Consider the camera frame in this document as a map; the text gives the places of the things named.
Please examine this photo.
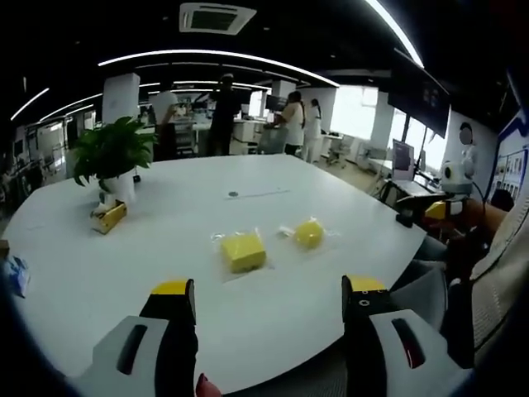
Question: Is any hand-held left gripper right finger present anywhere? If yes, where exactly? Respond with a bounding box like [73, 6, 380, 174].
[341, 275, 476, 397]

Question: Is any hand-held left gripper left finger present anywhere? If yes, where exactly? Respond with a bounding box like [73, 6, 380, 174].
[70, 278, 200, 397]

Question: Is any yellow round silicone block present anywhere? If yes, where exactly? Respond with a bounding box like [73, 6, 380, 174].
[293, 220, 324, 251]

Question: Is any yellow rectangular silicone block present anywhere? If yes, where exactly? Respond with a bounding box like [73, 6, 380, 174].
[219, 235, 267, 275]

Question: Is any person's left hand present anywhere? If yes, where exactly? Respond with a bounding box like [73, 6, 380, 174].
[195, 372, 225, 397]

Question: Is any open laptop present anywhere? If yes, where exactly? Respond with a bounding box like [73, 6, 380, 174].
[391, 138, 443, 196]

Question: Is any grey chair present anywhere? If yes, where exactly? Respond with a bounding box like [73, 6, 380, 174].
[389, 247, 452, 333]

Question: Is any black hanging screen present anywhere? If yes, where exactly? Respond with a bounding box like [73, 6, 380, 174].
[386, 48, 451, 139]

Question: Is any person's beige clothing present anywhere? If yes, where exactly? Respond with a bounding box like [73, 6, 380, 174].
[470, 201, 529, 357]

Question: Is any dark cloth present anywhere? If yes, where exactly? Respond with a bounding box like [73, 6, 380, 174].
[439, 229, 498, 370]

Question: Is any blue packet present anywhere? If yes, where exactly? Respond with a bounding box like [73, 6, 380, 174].
[4, 255, 31, 299]

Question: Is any yellow tissue box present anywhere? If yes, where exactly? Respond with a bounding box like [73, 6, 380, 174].
[90, 198, 129, 236]

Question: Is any straight ceiling light strip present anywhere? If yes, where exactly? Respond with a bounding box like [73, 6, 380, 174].
[366, 0, 426, 69]

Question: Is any green potted plant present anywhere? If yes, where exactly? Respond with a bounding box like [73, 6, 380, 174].
[70, 116, 159, 204]

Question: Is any white pillar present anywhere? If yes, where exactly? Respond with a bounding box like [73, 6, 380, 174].
[101, 72, 141, 125]

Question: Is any curved ceiling light strip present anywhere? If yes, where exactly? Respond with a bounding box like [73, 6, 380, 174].
[97, 49, 341, 88]

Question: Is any ceiling air conditioner unit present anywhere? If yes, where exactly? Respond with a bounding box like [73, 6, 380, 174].
[178, 2, 258, 36]

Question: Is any blue wall poster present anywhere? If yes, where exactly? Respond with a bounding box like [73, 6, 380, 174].
[486, 111, 529, 208]

